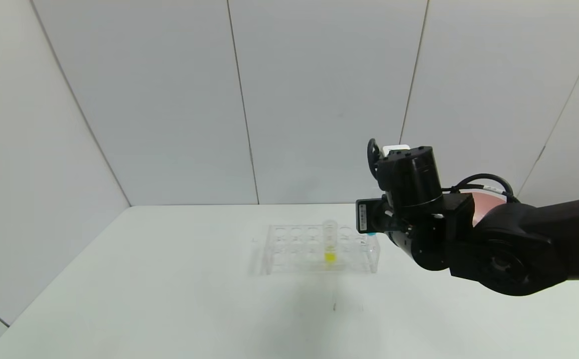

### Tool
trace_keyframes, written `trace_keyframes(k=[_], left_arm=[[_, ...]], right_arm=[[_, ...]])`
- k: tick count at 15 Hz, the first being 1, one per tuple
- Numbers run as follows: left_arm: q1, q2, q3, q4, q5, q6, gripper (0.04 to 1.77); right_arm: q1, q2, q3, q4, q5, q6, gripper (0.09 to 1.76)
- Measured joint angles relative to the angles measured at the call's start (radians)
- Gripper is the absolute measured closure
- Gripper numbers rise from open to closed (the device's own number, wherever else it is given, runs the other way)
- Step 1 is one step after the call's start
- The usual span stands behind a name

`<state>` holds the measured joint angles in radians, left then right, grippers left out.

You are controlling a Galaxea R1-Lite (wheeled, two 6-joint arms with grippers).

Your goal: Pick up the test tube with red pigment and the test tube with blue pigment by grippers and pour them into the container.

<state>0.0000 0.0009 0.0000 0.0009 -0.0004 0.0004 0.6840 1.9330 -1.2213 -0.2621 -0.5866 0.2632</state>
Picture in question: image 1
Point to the test tube with yellow pigment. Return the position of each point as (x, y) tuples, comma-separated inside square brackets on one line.
[(329, 249)]

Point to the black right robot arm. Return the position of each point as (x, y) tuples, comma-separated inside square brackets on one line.
[(518, 249)]

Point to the pink bowl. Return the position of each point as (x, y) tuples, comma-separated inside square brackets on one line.
[(486, 209)]

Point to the white rectangular module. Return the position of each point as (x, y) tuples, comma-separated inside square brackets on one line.
[(396, 148)]

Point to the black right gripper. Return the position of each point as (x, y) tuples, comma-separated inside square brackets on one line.
[(364, 215)]

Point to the clear acrylic test tube rack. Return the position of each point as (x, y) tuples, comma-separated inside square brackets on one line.
[(299, 264)]

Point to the black labelled wrist camera box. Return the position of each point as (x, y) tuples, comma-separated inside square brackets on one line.
[(369, 217)]

